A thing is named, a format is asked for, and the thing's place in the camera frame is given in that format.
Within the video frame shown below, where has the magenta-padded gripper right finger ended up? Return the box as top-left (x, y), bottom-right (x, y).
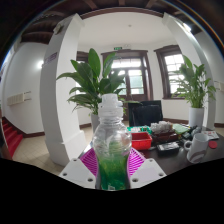
top-left (128, 147), bottom-right (167, 190)

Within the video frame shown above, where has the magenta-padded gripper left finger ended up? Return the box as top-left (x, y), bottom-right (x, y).
top-left (59, 147), bottom-right (100, 190)

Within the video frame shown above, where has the clear bottle with green label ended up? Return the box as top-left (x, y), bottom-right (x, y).
top-left (92, 93), bottom-right (133, 192)

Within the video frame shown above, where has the red plastic box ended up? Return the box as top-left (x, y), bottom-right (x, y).
top-left (130, 131), bottom-right (153, 152)

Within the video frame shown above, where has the dark brown box with packets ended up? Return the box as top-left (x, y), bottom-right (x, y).
top-left (149, 120), bottom-right (179, 145)

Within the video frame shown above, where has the green package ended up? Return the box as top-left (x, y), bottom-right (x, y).
top-left (126, 125), bottom-right (153, 134)

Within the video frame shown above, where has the green cloth pad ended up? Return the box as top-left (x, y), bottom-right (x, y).
top-left (172, 123), bottom-right (190, 135)

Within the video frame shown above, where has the white mug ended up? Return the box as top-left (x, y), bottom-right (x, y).
top-left (183, 132), bottom-right (210, 164)

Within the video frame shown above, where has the flat round red coaster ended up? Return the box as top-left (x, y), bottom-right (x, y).
top-left (208, 139), bottom-right (218, 150)

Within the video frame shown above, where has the red carpeted staircase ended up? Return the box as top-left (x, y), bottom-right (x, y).
top-left (1, 116), bottom-right (24, 158)

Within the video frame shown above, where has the leafy plant in white pot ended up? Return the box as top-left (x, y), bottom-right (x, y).
top-left (55, 48), bottom-right (134, 133)
top-left (169, 54), bottom-right (217, 128)

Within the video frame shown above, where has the dark wooden double door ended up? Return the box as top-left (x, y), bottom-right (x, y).
top-left (100, 49), bottom-right (154, 103)

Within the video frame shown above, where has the dark framed window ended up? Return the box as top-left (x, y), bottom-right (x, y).
top-left (153, 44), bottom-right (191, 100)
top-left (75, 50), bottom-right (91, 64)

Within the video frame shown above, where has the white wall radiator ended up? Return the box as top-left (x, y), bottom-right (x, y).
top-left (6, 90), bottom-right (33, 107)
top-left (214, 79), bottom-right (224, 93)

